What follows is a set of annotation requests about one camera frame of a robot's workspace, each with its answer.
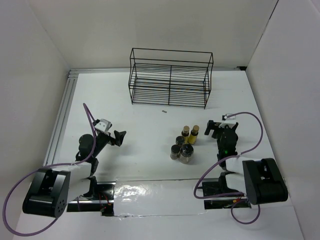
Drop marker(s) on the aluminium rail left edge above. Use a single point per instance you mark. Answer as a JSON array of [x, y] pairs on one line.
[[57, 136]]

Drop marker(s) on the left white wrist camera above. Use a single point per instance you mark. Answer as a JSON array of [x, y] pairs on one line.
[[103, 125]]

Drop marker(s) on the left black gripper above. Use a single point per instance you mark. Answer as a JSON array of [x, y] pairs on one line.
[[119, 137]]

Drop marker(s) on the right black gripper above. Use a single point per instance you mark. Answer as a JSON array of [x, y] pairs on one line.
[[212, 125]]

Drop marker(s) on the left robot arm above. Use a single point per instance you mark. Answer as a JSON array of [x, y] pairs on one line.
[[53, 188]]

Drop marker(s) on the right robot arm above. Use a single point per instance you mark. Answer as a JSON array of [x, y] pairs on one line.
[[260, 180]]

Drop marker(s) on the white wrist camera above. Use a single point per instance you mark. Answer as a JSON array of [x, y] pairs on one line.
[[103, 125], [228, 120]]

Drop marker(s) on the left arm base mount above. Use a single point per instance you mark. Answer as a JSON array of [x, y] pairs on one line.
[[98, 198]]

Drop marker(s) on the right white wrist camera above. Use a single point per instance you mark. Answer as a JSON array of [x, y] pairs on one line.
[[228, 120]]

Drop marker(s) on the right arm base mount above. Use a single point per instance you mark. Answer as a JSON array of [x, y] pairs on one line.
[[219, 186]]

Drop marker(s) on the large black-lid spice jar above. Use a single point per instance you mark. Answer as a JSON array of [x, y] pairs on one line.
[[186, 153]]

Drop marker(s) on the yellow sauce bottle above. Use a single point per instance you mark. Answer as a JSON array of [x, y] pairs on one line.
[[185, 133], [193, 134]]

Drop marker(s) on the small black-lid spice jar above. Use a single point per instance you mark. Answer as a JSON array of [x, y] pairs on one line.
[[179, 140]]

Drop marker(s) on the black wire rack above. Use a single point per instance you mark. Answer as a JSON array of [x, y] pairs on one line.
[[165, 77]]

